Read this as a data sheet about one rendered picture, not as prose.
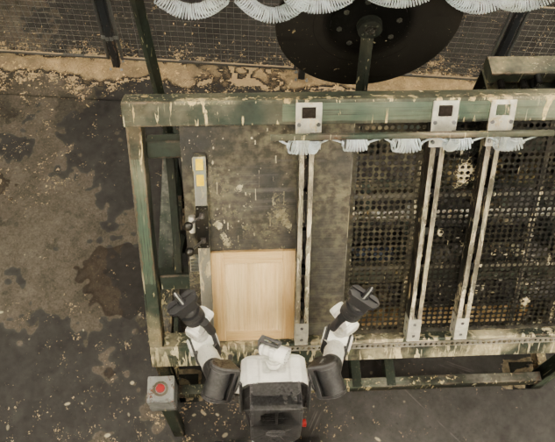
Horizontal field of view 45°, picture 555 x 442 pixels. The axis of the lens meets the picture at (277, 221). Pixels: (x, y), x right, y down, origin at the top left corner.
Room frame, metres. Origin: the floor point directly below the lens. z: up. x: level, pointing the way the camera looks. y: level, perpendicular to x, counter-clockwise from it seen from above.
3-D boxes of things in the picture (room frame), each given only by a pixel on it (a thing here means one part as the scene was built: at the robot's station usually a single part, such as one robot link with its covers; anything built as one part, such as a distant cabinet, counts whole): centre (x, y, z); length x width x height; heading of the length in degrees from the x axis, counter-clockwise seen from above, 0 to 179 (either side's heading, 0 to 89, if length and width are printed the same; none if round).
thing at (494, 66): (2.01, -1.19, 1.38); 0.70 x 0.15 x 0.85; 97
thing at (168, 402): (0.75, 0.46, 0.84); 0.12 x 0.12 x 0.18; 7
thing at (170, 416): (0.75, 0.46, 0.38); 0.06 x 0.06 x 0.75; 7
